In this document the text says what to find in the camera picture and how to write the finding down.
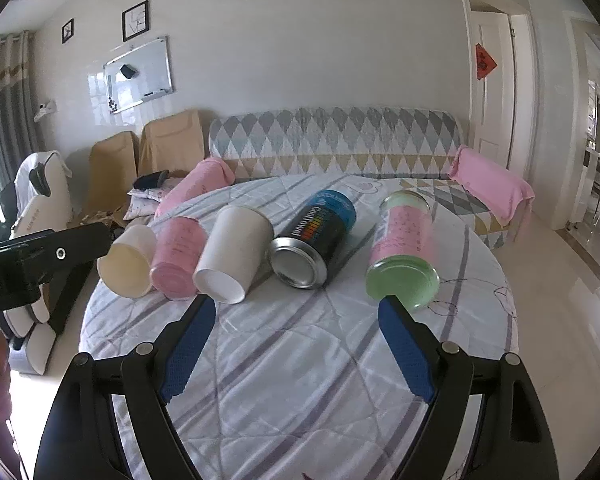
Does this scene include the black blue CoolTowel can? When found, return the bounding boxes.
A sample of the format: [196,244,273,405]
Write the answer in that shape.
[268,188,356,289]

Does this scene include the cream paper cup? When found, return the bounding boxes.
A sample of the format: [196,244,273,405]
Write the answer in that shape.
[96,224,157,299]

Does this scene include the pink plastic cup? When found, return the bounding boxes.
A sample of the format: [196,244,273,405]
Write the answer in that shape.
[149,217,207,300]

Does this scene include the white paper cup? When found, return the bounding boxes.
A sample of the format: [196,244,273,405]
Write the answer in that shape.
[194,206,274,304]

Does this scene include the white massage chair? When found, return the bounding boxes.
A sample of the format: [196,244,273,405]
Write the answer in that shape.
[0,151,72,376]

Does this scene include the near tan covered chair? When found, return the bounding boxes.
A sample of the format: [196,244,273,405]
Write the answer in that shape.
[79,131,137,221]

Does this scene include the tan covered chair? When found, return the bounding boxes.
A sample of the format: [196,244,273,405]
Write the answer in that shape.
[79,131,137,221]
[137,110,206,177]

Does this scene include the folded floral cushions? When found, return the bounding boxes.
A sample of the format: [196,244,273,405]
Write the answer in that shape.
[123,185,173,221]

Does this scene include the far tan covered chair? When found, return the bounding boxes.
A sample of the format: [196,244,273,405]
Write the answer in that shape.
[137,110,206,177]

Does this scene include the pink green lidded can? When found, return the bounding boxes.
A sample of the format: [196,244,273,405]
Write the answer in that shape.
[366,191,440,311]

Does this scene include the grey curtain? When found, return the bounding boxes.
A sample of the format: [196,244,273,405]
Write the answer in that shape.
[0,32,44,192]

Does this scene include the left pink towel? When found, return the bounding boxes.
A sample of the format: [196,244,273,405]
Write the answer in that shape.
[155,157,235,218]

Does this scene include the pink towel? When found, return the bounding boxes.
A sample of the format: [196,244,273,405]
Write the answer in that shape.
[449,145,535,226]
[155,157,235,218]

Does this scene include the striped quilt table cover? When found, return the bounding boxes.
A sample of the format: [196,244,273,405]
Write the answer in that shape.
[79,174,518,479]

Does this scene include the black whiteboard eraser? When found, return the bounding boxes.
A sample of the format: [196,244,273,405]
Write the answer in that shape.
[120,64,137,79]

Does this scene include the small left framed picture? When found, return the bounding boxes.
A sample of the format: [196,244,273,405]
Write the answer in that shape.
[61,18,74,44]

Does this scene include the right pink towel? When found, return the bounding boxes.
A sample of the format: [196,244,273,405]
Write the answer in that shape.
[449,145,535,226]

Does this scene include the middle framed picture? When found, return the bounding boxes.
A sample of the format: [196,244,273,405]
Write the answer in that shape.
[122,0,150,41]

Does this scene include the diamond patterned sofa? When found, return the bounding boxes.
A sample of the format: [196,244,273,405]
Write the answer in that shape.
[208,106,509,249]

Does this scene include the white door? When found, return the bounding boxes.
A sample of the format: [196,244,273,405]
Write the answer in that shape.
[469,11,515,167]

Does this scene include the red door decoration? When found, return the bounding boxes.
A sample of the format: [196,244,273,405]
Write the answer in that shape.
[475,44,498,80]

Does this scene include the wall whiteboard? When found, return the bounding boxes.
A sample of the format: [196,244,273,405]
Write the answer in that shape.
[104,36,174,115]

